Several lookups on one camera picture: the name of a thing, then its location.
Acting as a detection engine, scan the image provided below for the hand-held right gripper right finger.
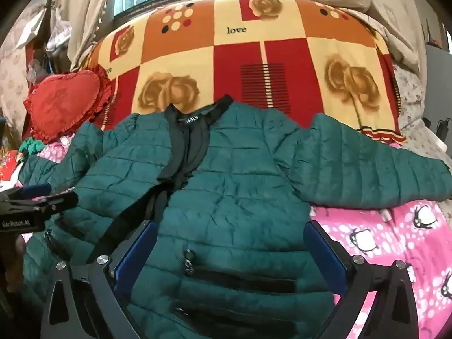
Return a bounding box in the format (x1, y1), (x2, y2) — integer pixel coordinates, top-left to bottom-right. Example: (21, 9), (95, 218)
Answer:
(305, 220), (429, 339)

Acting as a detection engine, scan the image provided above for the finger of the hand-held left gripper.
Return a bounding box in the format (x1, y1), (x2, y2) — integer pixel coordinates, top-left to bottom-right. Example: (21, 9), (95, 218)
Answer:
(7, 191), (79, 216)
(0, 184), (53, 203)

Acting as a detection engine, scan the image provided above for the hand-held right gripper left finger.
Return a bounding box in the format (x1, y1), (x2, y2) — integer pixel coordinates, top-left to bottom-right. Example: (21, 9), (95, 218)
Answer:
(39, 220), (159, 339)

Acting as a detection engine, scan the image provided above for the green quilted puffer jacket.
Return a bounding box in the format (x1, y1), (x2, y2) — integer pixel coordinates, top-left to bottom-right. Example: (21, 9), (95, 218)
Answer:
(18, 94), (452, 339)

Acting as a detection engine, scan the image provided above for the person's left hand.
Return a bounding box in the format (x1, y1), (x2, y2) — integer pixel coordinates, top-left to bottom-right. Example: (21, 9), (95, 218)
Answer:
(0, 235), (26, 292)

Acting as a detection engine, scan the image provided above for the red printed cloth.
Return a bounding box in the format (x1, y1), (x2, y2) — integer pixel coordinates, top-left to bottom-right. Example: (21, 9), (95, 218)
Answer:
(0, 150), (22, 184)

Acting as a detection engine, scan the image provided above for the green ruffled cloth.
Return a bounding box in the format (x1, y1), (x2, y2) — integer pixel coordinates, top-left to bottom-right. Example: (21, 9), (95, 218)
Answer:
(18, 138), (48, 156)

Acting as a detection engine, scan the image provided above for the red heart-shaped ruffled pillow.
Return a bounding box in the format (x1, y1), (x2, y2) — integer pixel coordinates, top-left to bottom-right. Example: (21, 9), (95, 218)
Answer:
(23, 67), (114, 144)

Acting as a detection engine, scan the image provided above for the clear plastic bag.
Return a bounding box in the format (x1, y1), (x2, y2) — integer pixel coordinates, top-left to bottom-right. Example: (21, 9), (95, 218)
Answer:
(45, 16), (73, 55)

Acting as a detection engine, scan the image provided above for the light floral bedsheet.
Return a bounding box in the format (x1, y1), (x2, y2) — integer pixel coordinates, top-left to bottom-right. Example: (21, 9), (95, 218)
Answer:
(392, 65), (452, 158)

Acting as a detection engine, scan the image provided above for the cream curtain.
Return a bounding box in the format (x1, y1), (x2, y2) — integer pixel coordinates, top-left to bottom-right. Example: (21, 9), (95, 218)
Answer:
(49, 0), (119, 73)
(304, 0), (428, 75)

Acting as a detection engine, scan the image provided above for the rose print checked blanket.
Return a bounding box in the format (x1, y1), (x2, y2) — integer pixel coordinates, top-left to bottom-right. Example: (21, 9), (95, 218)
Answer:
(83, 0), (407, 145)

